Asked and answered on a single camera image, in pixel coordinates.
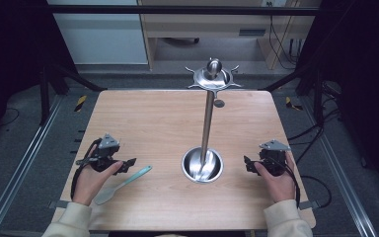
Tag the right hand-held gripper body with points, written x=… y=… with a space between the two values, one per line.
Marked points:
x=273 y=161

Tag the white cabinet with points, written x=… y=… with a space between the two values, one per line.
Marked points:
x=105 y=36

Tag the person's left hand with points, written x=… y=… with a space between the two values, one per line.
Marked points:
x=89 y=184

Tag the black horizontal frame bar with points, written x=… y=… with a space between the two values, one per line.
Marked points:
x=177 y=9

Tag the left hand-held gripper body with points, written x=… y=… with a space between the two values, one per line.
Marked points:
x=107 y=153

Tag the small grey round disc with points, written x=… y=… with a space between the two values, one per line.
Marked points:
x=219 y=103

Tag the person's right hand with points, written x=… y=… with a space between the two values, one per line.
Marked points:
x=281 y=186

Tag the light wooden desk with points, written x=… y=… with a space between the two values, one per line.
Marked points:
x=207 y=24

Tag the yellow black floor tape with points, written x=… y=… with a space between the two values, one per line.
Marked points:
x=291 y=103
x=80 y=103

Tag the aluminium floor rail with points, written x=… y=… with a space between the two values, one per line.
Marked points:
x=342 y=177
x=19 y=168

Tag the stainless steel utensil rack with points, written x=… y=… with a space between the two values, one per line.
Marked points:
x=207 y=125

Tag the teal silicone spatula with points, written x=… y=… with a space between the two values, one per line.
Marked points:
x=125 y=182

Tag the black metal stand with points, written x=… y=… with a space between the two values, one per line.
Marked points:
x=317 y=92
x=46 y=95

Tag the grey table bracket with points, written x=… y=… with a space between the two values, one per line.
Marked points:
x=309 y=204
x=57 y=204

